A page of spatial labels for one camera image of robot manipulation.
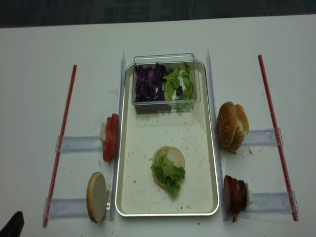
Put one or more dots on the green lettuce leaf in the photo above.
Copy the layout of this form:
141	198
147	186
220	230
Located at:
170	175

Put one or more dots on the green lettuce in container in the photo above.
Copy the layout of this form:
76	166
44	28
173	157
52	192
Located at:
179	84

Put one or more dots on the tomato slices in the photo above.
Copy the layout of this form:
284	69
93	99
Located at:
109	145

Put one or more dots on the white tomato pusher block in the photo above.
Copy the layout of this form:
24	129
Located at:
102	134

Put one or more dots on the stack of meat patties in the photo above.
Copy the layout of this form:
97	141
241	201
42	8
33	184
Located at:
236	196

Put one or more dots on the clear plastic salad container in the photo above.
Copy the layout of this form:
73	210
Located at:
170	61

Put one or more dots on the purple cabbage pieces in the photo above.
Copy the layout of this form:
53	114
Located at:
149	82

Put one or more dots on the bun bottom on tray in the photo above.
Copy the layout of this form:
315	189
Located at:
172	158

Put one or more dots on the metal baking tray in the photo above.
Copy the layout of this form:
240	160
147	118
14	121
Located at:
137	194

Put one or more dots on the sesame bun top front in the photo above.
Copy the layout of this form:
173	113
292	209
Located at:
226	124

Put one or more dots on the sesame bun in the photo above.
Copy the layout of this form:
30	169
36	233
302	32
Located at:
226	124
241	130

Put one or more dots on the sesame bun top rear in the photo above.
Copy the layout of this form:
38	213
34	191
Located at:
241	130

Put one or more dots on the upright bun bottom slice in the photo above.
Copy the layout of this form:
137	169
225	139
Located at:
96	197

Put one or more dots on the right red strip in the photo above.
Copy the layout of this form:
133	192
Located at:
292	202

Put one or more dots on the red strip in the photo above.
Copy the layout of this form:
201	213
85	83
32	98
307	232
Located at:
292	202
57	155

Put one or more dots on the white patty pusher block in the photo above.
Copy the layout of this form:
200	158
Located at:
249	196

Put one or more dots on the left red strip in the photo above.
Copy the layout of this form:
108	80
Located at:
57	155

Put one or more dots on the clear tomato rail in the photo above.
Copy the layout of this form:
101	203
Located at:
69	144

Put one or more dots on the clear bun rail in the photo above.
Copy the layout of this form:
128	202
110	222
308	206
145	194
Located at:
266	137
56	208

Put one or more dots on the clear bun bottom rail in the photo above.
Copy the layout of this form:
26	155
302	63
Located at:
56	208

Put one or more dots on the clear patty rail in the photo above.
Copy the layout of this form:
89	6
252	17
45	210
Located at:
282	202

